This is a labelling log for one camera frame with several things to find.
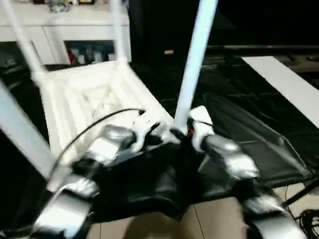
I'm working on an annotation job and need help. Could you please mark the black work mat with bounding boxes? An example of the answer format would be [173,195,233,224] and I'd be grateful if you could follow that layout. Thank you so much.
[0,56,319,221]

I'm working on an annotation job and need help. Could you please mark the flat white board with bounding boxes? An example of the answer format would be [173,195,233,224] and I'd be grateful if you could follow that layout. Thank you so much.
[241,56,319,125]

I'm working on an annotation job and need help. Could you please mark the long black rod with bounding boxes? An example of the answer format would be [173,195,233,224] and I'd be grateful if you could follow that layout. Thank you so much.
[206,45,319,51]

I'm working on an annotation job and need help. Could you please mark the white glass door cabinet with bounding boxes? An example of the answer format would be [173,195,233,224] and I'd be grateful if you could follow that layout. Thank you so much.
[0,0,132,65]

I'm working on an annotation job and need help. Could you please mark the small grey patterned ornament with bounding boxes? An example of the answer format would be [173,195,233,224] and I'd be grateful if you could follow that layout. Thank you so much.
[48,2,70,13]

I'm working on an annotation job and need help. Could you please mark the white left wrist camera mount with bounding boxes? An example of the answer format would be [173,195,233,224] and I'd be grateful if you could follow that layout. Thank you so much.
[129,113,162,153]

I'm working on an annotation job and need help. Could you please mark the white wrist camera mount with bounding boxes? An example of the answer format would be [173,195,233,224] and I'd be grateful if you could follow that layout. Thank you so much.
[129,113,162,153]
[188,106,215,152]

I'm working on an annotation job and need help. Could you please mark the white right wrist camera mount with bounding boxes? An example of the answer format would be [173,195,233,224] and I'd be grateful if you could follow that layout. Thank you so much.
[188,106,215,152]

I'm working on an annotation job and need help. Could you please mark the black left wrist camera cable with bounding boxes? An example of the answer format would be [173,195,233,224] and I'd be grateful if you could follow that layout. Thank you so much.
[48,108,147,183]

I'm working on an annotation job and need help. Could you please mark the black tangled wires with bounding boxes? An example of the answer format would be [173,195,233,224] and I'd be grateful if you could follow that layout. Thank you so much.
[283,179,319,239]

